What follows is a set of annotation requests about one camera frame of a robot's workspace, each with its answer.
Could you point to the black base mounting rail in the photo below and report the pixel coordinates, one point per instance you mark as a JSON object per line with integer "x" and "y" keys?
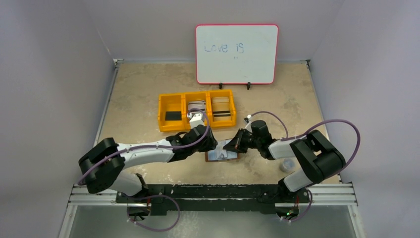
{"x": 158, "y": 199}

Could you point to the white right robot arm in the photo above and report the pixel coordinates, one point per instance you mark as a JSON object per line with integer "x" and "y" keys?
{"x": 317, "y": 157}

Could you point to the striped card stack in bin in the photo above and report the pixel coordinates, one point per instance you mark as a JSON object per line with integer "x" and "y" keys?
{"x": 201, "y": 105}

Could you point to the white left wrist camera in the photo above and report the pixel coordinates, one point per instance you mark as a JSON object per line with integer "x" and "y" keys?
{"x": 196, "y": 119}

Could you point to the black card in bin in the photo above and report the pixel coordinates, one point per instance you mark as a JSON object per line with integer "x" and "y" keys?
{"x": 173, "y": 116}

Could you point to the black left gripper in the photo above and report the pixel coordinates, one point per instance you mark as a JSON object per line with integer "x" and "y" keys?
{"x": 210, "y": 145}

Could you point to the yellow three-compartment plastic bin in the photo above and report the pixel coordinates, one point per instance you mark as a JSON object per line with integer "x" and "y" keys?
{"x": 178, "y": 102}

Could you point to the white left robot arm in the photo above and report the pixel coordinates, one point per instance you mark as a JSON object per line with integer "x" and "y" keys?
{"x": 104, "y": 166}

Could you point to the aluminium frame rail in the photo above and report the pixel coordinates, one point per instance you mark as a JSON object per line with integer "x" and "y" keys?
{"x": 323, "y": 195}

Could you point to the small clear plastic cup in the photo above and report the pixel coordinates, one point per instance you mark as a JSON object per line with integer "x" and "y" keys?
{"x": 287, "y": 165}

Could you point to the pink-framed whiteboard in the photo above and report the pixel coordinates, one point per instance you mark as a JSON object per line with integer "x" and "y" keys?
{"x": 236, "y": 53}

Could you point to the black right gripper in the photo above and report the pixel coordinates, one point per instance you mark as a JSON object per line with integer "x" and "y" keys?
{"x": 244, "y": 140}

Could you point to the brown leather card holder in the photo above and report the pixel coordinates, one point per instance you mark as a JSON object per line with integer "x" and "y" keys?
{"x": 223, "y": 156}

